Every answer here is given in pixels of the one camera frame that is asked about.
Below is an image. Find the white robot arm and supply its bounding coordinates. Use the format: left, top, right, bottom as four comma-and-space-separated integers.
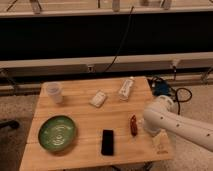
143, 95, 213, 152

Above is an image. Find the green ceramic bowl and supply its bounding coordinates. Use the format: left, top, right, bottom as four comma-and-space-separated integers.
38, 115, 77, 153

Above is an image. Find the small white box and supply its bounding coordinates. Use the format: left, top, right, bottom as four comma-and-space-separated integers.
90, 90, 107, 108

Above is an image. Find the blue power adapter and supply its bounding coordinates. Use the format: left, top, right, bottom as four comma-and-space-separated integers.
152, 77, 170, 96

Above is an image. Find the clear plastic cup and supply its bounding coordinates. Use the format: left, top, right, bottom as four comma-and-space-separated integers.
45, 82, 63, 104

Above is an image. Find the black rectangular phone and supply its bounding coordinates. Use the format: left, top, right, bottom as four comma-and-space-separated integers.
101, 130, 114, 156

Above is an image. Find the black chair base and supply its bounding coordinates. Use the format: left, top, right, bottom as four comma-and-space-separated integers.
0, 120, 20, 129

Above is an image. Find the black hanging cable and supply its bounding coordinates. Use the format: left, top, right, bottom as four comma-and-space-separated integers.
103, 4, 136, 74

